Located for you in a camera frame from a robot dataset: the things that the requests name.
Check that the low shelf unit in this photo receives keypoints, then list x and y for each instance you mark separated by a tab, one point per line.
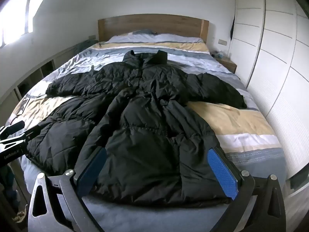
45	69

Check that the grey-blue pillow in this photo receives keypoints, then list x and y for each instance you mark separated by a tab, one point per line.
144	31

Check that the beige wall switch panel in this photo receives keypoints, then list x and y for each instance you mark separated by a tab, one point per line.
92	37
222	42

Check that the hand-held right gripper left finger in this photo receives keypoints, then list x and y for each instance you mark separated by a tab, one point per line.
93	171

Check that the wooden nightstand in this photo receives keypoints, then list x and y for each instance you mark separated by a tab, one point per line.
228	65

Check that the small items on nightstand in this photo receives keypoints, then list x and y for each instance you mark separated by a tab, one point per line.
219	54

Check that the yellowish crumpled cloth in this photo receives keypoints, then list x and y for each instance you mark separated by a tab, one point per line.
19	214

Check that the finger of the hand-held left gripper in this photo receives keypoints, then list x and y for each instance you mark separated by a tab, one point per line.
17	126
31	133

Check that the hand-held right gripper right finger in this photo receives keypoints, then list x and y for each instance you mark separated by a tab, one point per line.
223	174

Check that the white wardrobe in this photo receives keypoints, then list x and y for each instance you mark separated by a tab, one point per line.
277	65

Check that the teal cloth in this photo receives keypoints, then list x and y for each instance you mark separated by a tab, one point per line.
87	45

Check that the bed with striped duvet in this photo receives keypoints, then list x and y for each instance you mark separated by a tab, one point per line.
241	116

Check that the window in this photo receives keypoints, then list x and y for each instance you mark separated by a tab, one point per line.
14	17

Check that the black puffer jacket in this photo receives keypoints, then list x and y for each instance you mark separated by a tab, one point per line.
144	101

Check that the wooden headboard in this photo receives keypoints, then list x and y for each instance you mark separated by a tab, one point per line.
149	23

